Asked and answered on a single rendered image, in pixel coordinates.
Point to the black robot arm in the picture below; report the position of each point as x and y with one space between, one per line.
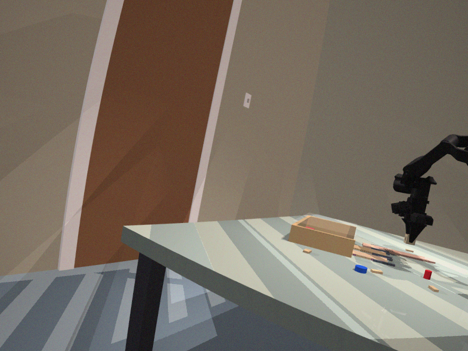
411 182

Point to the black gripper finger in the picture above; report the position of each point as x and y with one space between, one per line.
415 230
407 226

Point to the tan wooden u-shaped frame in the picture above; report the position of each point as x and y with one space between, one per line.
324 233

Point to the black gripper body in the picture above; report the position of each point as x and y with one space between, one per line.
419 216

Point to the blue short cylinder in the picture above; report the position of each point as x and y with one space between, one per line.
360 269

